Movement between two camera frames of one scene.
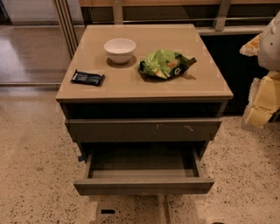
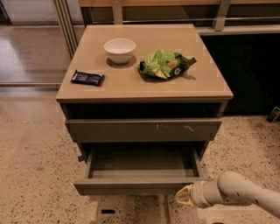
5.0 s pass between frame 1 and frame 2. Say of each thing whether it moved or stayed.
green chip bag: stayed
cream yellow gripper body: moved
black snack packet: stayed
